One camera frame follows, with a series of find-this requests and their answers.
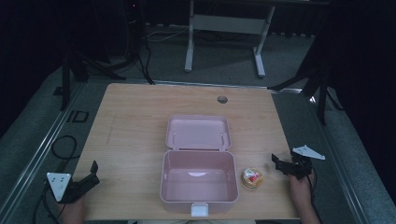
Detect pink plastic storage box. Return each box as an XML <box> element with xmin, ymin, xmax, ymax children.
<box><xmin>159</xmin><ymin>114</ymin><xmax>240</xmax><ymax>217</ymax></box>

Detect round snack cake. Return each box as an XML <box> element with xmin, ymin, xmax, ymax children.
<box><xmin>241</xmin><ymin>166</ymin><xmax>264</xmax><ymax>189</ymax></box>

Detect white floor cable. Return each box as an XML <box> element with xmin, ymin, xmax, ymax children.
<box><xmin>145</xmin><ymin>27</ymin><xmax>191</xmax><ymax>43</ymax></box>

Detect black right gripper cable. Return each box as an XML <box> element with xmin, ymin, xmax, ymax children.
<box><xmin>306</xmin><ymin>167</ymin><xmax>323</xmax><ymax>224</ymax></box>

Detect black hanging cables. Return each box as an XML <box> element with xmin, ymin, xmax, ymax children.
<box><xmin>135</xmin><ymin>36</ymin><xmax>157</xmax><ymax>86</ymax></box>

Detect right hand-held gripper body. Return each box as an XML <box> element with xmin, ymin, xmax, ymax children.
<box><xmin>288</xmin><ymin>144</ymin><xmax>327</xmax><ymax>181</ymax></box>

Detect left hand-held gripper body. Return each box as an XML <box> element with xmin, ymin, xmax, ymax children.
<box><xmin>46</xmin><ymin>172</ymin><xmax>94</xmax><ymax>204</ymax></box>

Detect black tripod stand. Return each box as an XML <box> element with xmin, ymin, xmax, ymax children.
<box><xmin>52</xmin><ymin>36</ymin><xmax>128</xmax><ymax>112</ymax></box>
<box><xmin>268</xmin><ymin>46</ymin><xmax>345</xmax><ymax>126</ymax></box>

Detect black looped floor cable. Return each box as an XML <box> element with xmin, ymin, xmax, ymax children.
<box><xmin>50</xmin><ymin>134</ymin><xmax>81</xmax><ymax>172</ymax></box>

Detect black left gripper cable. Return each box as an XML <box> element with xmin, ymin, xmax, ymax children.
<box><xmin>32</xmin><ymin>181</ymin><xmax>64</xmax><ymax>224</ymax></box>

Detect person's right hand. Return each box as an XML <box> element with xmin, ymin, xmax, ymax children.
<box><xmin>288</xmin><ymin>173</ymin><xmax>313</xmax><ymax>204</ymax></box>

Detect metal floor rail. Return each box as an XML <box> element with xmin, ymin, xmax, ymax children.
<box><xmin>306</xmin><ymin>92</ymin><xmax>373</xmax><ymax>224</ymax></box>
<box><xmin>0</xmin><ymin>81</ymin><xmax>87</xmax><ymax>220</ymax></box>

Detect black equipment tower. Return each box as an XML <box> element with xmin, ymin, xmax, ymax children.
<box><xmin>121</xmin><ymin>0</ymin><xmax>147</xmax><ymax>62</ymax></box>

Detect white desk frame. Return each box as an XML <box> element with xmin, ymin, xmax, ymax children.
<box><xmin>183</xmin><ymin>0</ymin><xmax>276</xmax><ymax>78</ymax></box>

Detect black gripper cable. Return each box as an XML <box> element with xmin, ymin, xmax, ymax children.
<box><xmin>306</xmin><ymin>167</ymin><xmax>323</xmax><ymax>224</ymax></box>
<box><xmin>32</xmin><ymin>181</ymin><xmax>64</xmax><ymax>224</ymax></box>

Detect person's left hand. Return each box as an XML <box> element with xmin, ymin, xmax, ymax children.
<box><xmin>56</xmin><ymin>196</ymin><xmax>87</xmax><ymax>224</ymax></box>

